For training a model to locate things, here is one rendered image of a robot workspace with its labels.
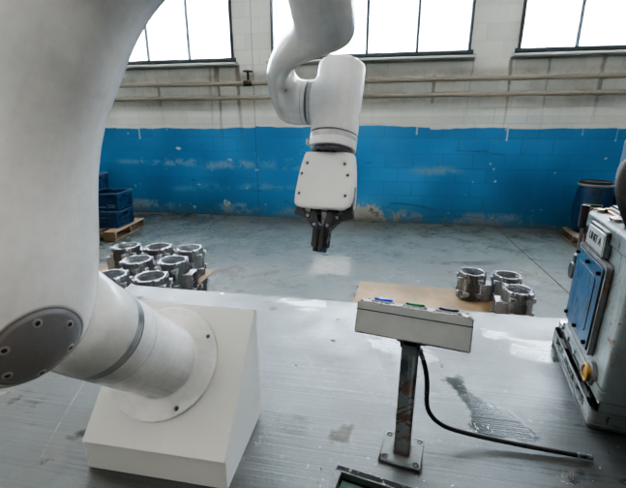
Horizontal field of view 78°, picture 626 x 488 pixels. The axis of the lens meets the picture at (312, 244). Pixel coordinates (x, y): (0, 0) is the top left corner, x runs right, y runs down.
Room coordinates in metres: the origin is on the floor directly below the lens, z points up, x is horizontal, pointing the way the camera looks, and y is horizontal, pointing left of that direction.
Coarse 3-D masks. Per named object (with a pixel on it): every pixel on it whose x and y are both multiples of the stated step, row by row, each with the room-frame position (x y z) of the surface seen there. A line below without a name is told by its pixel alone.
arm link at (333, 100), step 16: (320, 64) 0.73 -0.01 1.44; (336, 64) 0.70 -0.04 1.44; (352, 64) 0.70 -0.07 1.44; (320, 80) 0.71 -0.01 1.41; (336, 80) 0.69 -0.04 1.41; (352, 80) 0.70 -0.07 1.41; (320, 96) 0.69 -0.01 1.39; (336, 96) 0.68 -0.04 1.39; (352, 96) 0.69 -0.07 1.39; (320, 112) 0.68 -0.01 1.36; (336, 112) 0.67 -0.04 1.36; (352, 112) 0.68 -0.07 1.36; (320, 128) 0.67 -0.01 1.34; (336, 128) 0.67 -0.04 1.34; (352, 128) 0.68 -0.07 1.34
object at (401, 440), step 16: (416, 352) 0.52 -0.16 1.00; (400, 368) 0.53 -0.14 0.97; (416, 368) 0.52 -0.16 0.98; (400, 384) 0.53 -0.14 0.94; (400, 400) 0.53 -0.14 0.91; (400, 416) 0.52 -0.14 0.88; (432, 416) 0.56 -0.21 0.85; (400, 432) 0.52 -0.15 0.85; (464, 432) 0.56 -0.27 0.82; (384, 448) 0.53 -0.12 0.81; (400, 448) 0.52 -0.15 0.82; (416, 448) 0.53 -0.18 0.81; (528, 448) 0.53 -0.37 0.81; (544, 448) 0.53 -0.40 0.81; (400, 464) 0.50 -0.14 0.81; (416, 464) 0.50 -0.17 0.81
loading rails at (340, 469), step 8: (336, 472) 0.37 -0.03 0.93; (344, 472) 0.37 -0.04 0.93; (352, 472) 0.37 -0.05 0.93; (360, 472) 0.37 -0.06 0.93; (336, 480) 0.36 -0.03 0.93; (344, 480) 0.37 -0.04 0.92; (352, 480) 0.37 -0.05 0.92; (360, 480) 0.37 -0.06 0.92; (368, 480) 0.36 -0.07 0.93; (376, 480) 0.36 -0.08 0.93; (384, 480) 0.36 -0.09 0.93
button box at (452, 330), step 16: (368, 304) 0.55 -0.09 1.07; (384, 304) 0.54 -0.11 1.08; (400, 304) 0.57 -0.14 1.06; (368, 320) 0.54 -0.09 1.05; (384, 320) 0.53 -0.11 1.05; (400, 320) 0.52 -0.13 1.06; (416, 320) 0.51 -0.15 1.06; (432, 320) 0.51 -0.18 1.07; (448, 320) 0.50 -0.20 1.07; (464, 320) 0.49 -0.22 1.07; (384, 336) 0.52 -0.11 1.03; (400, 336) 0.51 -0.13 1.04; (416, 336) 0.51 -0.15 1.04; (432, 336) 0.50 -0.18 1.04; (448, 336) 0.49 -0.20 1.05; (464, 336) 0.49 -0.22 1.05
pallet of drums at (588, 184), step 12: (588, 180) 4.71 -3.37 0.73; (600, 180) 4.67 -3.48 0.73; (576, 192) 4.63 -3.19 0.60; (588, 192) 4.46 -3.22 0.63; (600, 192) 4.39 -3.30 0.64; (612, 192) 4.43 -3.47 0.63; (576, 204) 4.56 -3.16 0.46; (588, 204) 4.43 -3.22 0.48; (600, 204) 4.38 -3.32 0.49; (612, 204) 4.49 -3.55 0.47; (576, 216) 4.53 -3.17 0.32; (564, 228) 4.76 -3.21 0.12; (576, 228) 4.51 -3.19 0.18; (576, 240) 4.41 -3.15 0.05
